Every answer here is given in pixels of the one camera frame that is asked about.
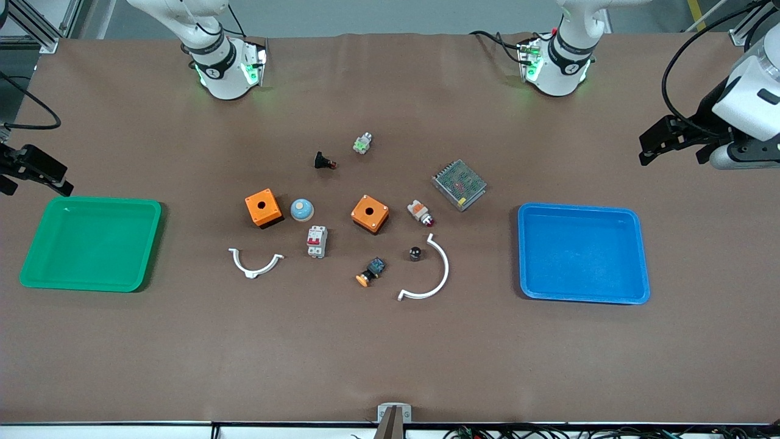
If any blue plastic tray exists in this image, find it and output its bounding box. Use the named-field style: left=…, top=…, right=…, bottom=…
left=517, top=202, right=651, bottom=305

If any grey metal table bracket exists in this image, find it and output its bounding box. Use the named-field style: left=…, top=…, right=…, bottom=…
left=377, top=403, right=413, bottom=423

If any orange button with blue block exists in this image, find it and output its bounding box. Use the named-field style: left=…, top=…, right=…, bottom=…
left=355, top=257, right=386, bottom=288

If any small white half-ring clamp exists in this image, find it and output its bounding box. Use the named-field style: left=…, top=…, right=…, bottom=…
left=228, top=247, right=285, bottom=280

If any black base power cable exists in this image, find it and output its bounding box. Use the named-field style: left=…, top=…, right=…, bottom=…
left=469, top=29, right=558, bottom=65

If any green plastic tray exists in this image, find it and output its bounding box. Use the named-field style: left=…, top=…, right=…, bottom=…
left=19, top=196, right=163, bottom=293

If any metal mesh power supply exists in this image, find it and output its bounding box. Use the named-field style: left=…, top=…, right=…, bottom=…
left=431, top=159, right=488, bottom=212

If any orange white red indicator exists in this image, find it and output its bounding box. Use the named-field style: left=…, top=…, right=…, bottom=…
left=407, top=199, right=436, bottom=228

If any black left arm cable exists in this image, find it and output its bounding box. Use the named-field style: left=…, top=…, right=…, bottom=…
left=662, top=0, right=780, bottom=126

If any white red circuit breaker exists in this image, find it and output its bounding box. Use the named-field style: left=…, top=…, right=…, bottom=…
left=307, top=225, right=328, bottom=259

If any large white half-ring clamp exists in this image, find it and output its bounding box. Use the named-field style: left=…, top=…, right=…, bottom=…
left=397, top=234, right=450, bottom=302

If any brown tapered post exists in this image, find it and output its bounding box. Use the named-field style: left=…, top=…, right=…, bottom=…
left=373, top=407, right=408, bottom=439

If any aluminium frame profile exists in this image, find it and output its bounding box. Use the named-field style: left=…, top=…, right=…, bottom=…
left=728, top=0, right=780, bottom=46
left=0, top=0, right=83, bottom=54

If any orange button box with hole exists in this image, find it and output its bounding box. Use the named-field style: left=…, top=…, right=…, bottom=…
left=245, top=188, right=284, bottom=230
left=351, top=195, right=390, bottom=235

